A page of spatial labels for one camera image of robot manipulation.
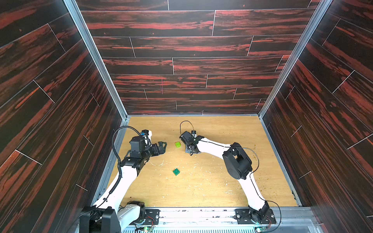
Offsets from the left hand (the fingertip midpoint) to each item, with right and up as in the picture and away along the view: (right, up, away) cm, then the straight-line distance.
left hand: (161, 144), depth 84 cm
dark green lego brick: (+9, -18, +5) cm, 20 cm away
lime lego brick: (+9, -2, +18) cm, 20 cm away
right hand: (+20, -4, +18) cm, 27 cm away
